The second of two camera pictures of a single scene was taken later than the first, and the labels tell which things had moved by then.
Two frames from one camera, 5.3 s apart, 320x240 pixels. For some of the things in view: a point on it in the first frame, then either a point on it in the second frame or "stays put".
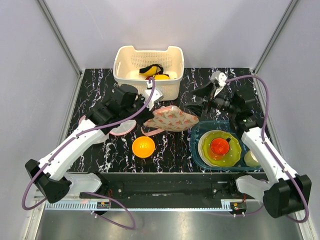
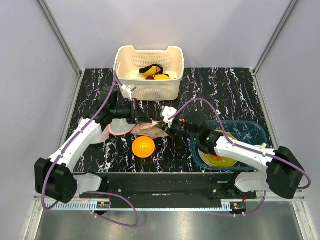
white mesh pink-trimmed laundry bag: [120, 128] stays put
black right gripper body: [220, 101] to [179, 128]
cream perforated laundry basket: [165, 69] stays put
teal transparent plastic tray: [198, 128] stays put
